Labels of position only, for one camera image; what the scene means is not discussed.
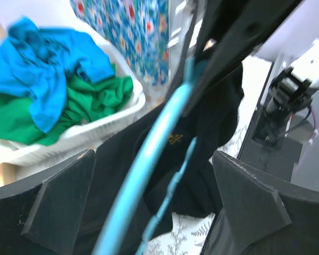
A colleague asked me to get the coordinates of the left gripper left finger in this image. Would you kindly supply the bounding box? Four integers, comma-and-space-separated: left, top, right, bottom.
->
0, 150, 95, 255

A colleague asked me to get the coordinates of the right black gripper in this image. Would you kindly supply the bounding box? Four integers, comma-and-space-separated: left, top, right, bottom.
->
183, 0, 300, 116

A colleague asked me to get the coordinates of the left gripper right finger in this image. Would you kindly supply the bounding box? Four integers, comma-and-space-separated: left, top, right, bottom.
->
202, 151, 319, 254

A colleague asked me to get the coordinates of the teal plastic hanger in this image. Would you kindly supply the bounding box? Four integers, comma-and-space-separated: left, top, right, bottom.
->
92, 57, 208, 254

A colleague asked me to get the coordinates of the white t shirt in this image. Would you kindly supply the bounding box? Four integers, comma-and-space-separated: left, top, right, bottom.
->
0, 139, 41, 160

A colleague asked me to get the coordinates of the black t shirt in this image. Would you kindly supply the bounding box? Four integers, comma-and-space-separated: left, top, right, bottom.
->
79, 63, 245, 255

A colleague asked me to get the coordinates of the bright green t shirt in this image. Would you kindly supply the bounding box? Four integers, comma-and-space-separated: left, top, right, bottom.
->
0, 76, 133, 146

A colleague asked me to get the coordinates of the teal t shirt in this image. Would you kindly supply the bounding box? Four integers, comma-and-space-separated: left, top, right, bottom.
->
0, 17, 115, 133

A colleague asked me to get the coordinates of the floral patterned table mat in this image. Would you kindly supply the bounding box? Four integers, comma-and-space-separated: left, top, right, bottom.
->
144, 56, 272, 255

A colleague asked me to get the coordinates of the white plastic laundry basket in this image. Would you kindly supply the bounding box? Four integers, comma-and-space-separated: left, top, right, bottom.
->
0, 44, 147, 168

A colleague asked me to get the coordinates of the blue floral garment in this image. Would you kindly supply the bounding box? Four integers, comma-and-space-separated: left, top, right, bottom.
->
70, 0, 170, 86

